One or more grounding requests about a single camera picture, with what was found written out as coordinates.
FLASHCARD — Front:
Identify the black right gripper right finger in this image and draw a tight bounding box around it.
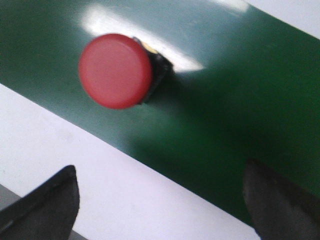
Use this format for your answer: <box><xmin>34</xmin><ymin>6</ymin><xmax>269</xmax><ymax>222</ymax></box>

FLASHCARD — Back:
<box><xmin>243</xmin><ymin>159</ymin><xmax>320</xmax><ymax>240</ymax></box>

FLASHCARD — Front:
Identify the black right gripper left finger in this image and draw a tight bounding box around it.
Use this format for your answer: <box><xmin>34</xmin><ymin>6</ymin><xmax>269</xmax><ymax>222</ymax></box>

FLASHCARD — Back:
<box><xmin>0</xmin><ymin>165</ymin><xmax>80</xmax><ymax>240</ymax></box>

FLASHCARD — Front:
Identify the red mushroom push button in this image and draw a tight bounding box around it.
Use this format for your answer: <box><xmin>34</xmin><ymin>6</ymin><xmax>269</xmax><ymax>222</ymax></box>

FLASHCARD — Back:
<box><xmin>78</xmin><ymin>33</ymin><xmax>173</xmax><ymax>110</ymax></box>

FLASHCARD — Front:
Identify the green conveyor belt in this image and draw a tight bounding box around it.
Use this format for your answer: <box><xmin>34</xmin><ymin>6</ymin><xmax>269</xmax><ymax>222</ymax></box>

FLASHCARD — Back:
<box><xmin>0</xmin><ymin>0</ymin><xmax>320</xmax><ymax>224</ymax></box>

